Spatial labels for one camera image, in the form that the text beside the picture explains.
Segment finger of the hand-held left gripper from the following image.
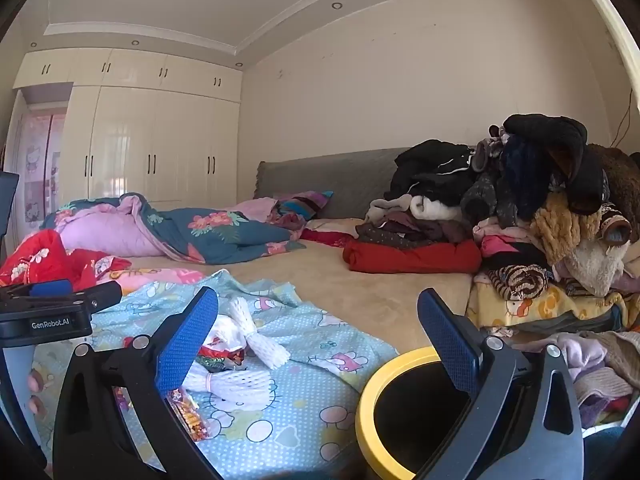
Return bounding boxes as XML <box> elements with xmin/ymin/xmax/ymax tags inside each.
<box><xmin>50</xmin><ymin>280</ymin><xmax>123</xmax><ymax>318</ymax></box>
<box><xmin>0</xmin><ymin>279</ymin><xmax>76</xmax><ymax>311</ymax></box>

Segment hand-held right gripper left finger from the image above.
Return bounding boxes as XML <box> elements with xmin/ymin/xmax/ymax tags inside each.
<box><xmin>52</xmin><ymin>286</ymin><xmax>221</xmax><ymax>480</ymax></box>

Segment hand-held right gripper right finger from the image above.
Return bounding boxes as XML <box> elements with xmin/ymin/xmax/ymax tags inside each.
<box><xmin>415</xmin><ymin>287</ymin><xmax>586</xmax><ymax>480</ymax></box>

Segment red plastic bag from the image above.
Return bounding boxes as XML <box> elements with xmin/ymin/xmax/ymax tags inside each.
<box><xmin>196</xmin><ymin>338</ymin><xmax>247</xmax><ymax>374</ymax></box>

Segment white plastic wrapper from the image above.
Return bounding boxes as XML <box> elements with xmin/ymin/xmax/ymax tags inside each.
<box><xmin>212</xmin><ymin>312</ymin><xmax>249</xmax><ymax>353</ymax></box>

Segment white foam fruit net bundle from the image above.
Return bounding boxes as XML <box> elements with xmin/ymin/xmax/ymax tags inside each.
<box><xmin>181</xmin><ymin>359</ymin><xmax>280</xmax><ymax>409</ymax></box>
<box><xmin>215</xmin><ymin>296</ymin><xmax>292</xmax><ymax>372</ymax></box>

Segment clear candy packet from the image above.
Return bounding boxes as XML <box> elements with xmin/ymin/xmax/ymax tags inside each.
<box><xmin>167</xmin><ymin>386</ymin><xmax>209</xmax><ymax>443</ymax></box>

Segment yellow-rimmed black trash bin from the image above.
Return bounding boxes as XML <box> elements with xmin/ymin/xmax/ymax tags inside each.
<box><xmin>356</xmin><ymin>346</ymin><xmax>481</xmax><ymax>480</ymax></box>

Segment person's left hand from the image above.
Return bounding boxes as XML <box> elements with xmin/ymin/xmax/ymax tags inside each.
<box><xmin>26</xmin><ymin>366</ymin><xmax>50</xmax><ymax>417</ymax></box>

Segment red printed cloth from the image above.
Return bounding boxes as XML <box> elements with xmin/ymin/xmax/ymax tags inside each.
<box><xmin>0</xmin><ymin>229</ymin><xmax>132</xmax><ymax>288</ymax></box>

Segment pink cartoon blanket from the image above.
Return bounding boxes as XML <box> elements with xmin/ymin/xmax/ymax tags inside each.
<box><xmin>97</xmin><ymin>266</ymin><xmax>206</xmax><ymax>296</ymax></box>

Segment red folded garment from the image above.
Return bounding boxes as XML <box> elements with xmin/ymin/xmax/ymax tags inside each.
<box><xmin>342</xmin><ymin>237</ymin><xmax>483</xmax><ymax>275</ymax></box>

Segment brown striped knit garment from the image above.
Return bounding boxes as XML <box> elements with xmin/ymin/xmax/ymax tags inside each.
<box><xmin>487</xmin><ymin>264</ymin><xmax>551</xmax><ymax>301</ymax></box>

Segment yellow cartoon blanket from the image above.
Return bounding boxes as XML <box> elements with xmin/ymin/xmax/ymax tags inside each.
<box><xmin>465</xmin><ymin>272</ymin><xmax>640</xmax><ymax>331</ymax></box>

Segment pink garment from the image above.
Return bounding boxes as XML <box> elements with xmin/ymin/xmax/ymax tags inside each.
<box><xmin>472</xmin><ymin>220</ymin><xmax>536</xmax><ymax>261</ymax></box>

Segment blue floral quilt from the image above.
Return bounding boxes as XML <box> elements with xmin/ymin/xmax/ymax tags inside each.
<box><xmin>42</xmin><ymin>192</ymin><xmax>308</xmax><ymax>266</ymax></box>

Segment light blue cartoon bedsheet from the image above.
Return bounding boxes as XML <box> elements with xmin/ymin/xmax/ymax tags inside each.
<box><xmin>30</xmin><ymin>269</ymin><xmax>401</xmax><ymax>466</ymax></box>

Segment dark grey folded blanket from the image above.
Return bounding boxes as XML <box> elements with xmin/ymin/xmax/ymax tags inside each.
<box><xmin>515</xmin><ymin>305</ymin><xmax>623</xmax><ymax>333</ymax></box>

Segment dark folded dotted garment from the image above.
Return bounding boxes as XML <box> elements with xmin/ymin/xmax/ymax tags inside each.
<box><xmin>356</xmin><ymin>210</ymin><xmax>476</xmax><ymax>247</ymax></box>

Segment pink cartoon sliding door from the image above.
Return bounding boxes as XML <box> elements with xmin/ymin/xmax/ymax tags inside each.
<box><xmin>5</xmin><ymin>105</ymin><xmax>68</xmax><ymax>246</ymax></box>

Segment white folded fleece garment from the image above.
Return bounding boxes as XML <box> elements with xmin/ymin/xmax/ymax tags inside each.
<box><xmin>367</xmin><ymin>194</ymin><xmax>466</xmax><ymax>223</ymax></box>

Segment lilac sweater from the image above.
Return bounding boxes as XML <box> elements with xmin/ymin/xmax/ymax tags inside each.
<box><xmin>542</xmin><ymin>332</ymin><xmax>608</xmax><ymax>381</ymax></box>

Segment pink pillow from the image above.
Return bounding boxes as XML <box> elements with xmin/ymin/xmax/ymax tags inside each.
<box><xmin>235</xmin><ymin>197</ymin><xmax>281</xmax><ymax>223</ymax></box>

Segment grey dotted garment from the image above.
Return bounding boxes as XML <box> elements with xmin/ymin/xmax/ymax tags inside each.
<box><xmin>460</xmin><ymin>170</ymin><xmax>521</xmax><ymax>228</ymax></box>

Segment tan fluffy garment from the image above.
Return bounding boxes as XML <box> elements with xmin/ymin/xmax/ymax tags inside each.
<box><xmin>530</xmin><ymin>192</ymin><xmax>603</xmax><ymax>266</ymax></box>

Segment red plush blanket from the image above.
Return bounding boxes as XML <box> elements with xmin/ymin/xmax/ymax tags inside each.
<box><xmin>300</xmin><ymin>227</ymin><xmax>358</xmax><ymax>248</ymax></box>

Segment cream wardrobe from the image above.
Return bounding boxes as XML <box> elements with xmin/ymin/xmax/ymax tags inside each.
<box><xmin>12</xmin><ymin>47</ymin><xmax>243</xmax><ymax>211</ymax></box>

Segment white shaggy fleece garment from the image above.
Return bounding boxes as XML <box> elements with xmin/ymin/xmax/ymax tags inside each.
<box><xmin>562</xmin><ymin>235</ymin><xmax>626</xmax><ymax>298</ymax></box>

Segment beige knit sweater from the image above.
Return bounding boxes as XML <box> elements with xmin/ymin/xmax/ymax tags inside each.
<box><xmin>575</xmin><ymin>330</ymin><xmax>640</xmax><ymax>401</ymax></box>

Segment black jacket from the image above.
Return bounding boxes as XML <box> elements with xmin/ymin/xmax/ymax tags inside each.
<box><xmin>387</xmin><ymin>139</ymin><xmax>478</xmax><ymax>201</ymax></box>

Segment striped pillow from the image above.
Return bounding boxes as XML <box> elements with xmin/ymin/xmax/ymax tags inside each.
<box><xmin>272</xmin><ymin>190</ymin><xmax>335</xmax><ymax>221</ymax></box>

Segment dark blue fuzzy garment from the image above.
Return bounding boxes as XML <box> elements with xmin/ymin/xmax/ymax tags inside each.
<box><xmin>500</xmin><ymin>135</ymin><xmax>556</xmax><ymax>211</ymax></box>

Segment grey padded headboard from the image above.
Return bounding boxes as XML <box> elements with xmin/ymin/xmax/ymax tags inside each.
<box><xmin>254</xmin><ymin>147</ymin><xmax>416</xmax><ymax>221</ymax></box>

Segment brown patterned knit sleeve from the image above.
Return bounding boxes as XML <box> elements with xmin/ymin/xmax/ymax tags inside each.
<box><xmin>597</xmin><ymin>202</ymin><xmax>633</xmax><ymax>247</ymax></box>

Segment black quilted garment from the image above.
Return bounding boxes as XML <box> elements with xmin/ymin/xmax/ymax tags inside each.
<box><xmin>502</xmin><ymin>114</ymin><xmax>608</xmax><ymax>216</ymax></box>

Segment brown plush blanket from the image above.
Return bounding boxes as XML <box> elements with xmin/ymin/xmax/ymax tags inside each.
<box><xmin>585</xmin><ymin>142</ymin><xmax>640</xmax><ymax>261</ymax></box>

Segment cream curtain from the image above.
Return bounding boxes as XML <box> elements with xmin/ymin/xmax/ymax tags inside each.
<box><xmin>562</xmin><ymin>0</ymin><xmax>640</xmax><ymax>111</ymax></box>

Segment thin wall cable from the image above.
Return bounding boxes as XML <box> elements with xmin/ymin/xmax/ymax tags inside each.
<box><xmin>611</xmin><ymin>91</ymin><xmax>632</xmax><ymax>148</ymax></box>

